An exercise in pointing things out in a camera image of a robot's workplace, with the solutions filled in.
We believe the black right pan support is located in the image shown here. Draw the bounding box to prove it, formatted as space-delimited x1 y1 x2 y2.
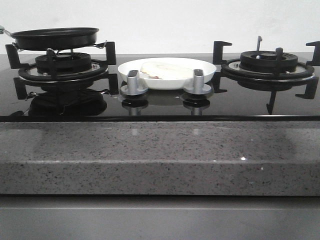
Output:
211 36 320 114

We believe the black left pan support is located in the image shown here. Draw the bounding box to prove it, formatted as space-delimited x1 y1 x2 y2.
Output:
5 41 119 100

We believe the silver right stove knob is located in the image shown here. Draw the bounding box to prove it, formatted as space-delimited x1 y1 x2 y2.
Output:
183 69 212 95

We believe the black frying pan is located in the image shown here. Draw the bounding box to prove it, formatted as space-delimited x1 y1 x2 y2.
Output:
0 26 99 51

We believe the silver left stove knob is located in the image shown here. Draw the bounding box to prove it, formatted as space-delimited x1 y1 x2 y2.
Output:
120 70 148 96

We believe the silver stove knob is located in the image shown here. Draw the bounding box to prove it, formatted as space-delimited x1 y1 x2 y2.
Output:
183 69 212 95
120 70 148 96

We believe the black left gas burner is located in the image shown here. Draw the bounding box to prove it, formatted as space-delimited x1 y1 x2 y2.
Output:
35 52 92 74

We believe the black gas burner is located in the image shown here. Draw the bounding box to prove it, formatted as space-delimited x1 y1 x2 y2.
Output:
35 52 92 74
239 51 298 73

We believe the white fried egg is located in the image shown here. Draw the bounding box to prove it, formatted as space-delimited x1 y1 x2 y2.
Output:
140 61 194 80

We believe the black right gas burner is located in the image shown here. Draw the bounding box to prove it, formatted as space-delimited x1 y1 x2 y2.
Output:
239 51 298 73

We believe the grey cabinet front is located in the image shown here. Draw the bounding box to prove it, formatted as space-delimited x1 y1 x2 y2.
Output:
0 196 320 240

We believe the black pan support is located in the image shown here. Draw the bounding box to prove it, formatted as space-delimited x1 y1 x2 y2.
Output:
211 36 320 114
5 41 119 100

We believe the white round plate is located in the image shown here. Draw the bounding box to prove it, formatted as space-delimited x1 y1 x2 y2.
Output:
118 57 217 90

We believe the black glass gas hob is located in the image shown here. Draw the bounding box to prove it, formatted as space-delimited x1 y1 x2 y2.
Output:
0 54 320 122

